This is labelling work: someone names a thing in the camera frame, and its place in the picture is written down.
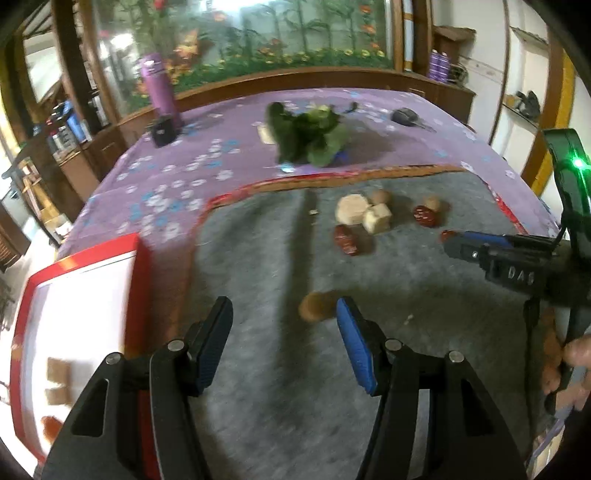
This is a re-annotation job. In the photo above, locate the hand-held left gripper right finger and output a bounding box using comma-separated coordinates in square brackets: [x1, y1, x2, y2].
[336, 296, 527, 480]

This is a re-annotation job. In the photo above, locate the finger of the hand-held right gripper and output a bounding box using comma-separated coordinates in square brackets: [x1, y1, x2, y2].
[455, 230, 560, 253]
[444, 239, 490, 267]

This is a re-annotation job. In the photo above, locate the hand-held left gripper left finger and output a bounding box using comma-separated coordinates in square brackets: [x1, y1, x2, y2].
[41, 296, 234, 480]

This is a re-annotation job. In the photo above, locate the beige cube biscuit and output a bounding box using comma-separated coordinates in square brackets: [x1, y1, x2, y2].
[362, 204, 393, 235]

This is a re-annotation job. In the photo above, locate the round beige cracker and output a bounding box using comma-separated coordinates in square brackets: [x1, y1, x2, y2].
[335, 194, 370, 227]

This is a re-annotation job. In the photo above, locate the red box with white inside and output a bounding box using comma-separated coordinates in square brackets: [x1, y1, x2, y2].
[9, 233, 153, 467]

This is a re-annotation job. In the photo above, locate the person's right hand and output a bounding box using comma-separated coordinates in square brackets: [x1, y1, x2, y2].
[541, 318, 591, 411]

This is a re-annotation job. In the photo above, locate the dark bundle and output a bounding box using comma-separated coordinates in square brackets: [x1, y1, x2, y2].
[515, 91, 541, 121]

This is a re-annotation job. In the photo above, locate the grey felt mat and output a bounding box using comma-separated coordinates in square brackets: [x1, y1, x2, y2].
[152, 167, 566, 480]

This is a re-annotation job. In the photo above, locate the black car key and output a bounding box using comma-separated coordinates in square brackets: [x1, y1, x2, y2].
[392, 108, 437, 132]

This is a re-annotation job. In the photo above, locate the wooden partition cabinet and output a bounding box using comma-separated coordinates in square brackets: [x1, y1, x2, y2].
[115, 67, 476, 144]

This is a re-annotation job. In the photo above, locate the green leafy vegetable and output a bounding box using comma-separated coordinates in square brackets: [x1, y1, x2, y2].
[267, 102, 349, 168]

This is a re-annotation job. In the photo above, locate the purple floral tablecloth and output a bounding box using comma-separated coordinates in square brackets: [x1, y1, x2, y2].
[55, 88, 561, 261]

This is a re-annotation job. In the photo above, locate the small black container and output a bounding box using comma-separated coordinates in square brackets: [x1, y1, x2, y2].
[150, 116, 177, 147]

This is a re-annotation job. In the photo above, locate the blue thermos flask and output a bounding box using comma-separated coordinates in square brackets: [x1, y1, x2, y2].
[62, 102, 89, 143]

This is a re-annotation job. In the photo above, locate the purple thermos bottle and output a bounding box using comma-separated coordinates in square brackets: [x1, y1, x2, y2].
[139, 53, 184, 130]

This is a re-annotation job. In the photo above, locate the dark wooden chair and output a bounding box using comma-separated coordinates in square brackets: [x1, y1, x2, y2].
[0, 134, 65, 241]

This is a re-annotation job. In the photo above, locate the floral glass panel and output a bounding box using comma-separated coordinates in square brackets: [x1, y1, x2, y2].
[90, 0, 402, 112]

